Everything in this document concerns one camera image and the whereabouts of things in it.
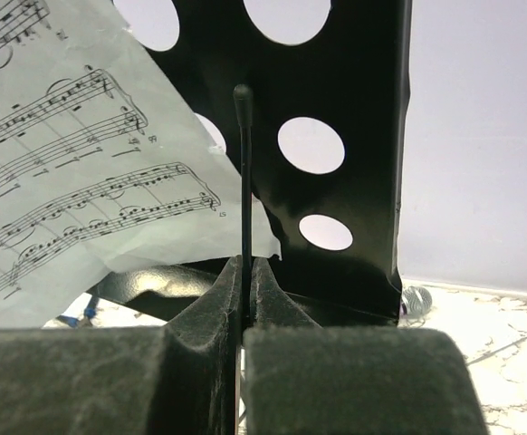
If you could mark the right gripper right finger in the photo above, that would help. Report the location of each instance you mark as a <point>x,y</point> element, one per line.
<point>302,378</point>

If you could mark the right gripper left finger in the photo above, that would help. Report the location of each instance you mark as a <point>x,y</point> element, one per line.
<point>178,378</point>

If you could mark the sheet music page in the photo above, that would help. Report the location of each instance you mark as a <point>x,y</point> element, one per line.
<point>103,166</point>

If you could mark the black perforated music stand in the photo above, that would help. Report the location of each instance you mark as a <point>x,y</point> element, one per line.
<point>331,89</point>

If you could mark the purple glitter microphone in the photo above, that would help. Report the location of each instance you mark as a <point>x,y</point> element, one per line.
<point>416,304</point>

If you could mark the thin metal conductor baton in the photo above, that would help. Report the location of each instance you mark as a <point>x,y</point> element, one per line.
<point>495,351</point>

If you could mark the blue handled pliers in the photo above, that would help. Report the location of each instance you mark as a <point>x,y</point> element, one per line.
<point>81,312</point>

